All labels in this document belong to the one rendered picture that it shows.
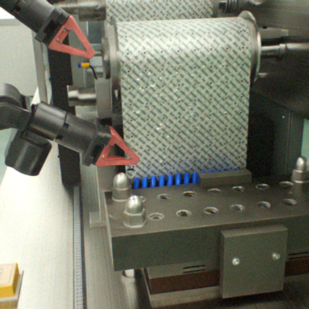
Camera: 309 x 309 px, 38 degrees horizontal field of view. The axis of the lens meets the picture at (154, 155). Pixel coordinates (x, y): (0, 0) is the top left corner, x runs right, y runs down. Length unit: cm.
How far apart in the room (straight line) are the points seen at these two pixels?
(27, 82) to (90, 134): 570
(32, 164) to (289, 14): 54
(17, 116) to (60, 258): 29
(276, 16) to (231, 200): 39
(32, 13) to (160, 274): 49
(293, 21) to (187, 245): 45
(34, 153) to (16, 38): 564
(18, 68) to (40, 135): 567
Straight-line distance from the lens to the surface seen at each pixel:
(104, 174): 92
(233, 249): 69
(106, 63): 80
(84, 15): 106
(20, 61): 643
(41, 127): 77
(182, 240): 68
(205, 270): 73
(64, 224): 99
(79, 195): 111
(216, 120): 84
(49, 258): 88
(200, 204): 74
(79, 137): 78
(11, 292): 79
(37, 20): 83
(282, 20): 92
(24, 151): 80
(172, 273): 72
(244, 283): 73
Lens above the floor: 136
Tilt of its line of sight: 20 degrees down
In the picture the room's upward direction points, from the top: 2 degrees counter-clockwise
